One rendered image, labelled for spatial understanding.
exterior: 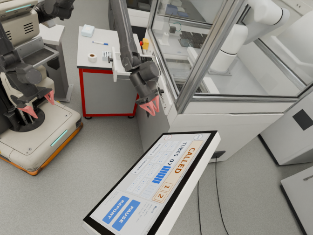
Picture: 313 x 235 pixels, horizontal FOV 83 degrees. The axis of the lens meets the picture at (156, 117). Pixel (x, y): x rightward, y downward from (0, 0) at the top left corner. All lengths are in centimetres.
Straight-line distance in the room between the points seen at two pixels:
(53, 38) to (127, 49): 118
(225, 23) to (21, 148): 159
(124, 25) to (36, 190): 149
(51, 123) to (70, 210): 75
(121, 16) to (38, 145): 123
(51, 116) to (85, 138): 40
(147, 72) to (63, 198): 137
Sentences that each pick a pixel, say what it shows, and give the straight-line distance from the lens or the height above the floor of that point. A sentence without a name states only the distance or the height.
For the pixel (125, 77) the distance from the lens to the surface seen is 136.
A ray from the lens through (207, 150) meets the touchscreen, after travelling 69.
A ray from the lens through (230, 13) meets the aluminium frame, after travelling 80.
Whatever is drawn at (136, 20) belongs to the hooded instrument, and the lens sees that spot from 218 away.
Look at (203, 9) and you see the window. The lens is 101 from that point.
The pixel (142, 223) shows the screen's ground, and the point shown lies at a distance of 57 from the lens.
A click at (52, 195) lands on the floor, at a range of 182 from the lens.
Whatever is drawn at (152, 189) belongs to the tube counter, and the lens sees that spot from 64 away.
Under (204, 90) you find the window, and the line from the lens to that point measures 104.
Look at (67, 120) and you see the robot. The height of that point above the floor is 28.
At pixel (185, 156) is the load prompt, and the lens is 69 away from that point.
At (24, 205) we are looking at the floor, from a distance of 185.
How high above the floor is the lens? 171
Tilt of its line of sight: 49 degrees down
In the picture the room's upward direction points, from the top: 22 degrees clockwise
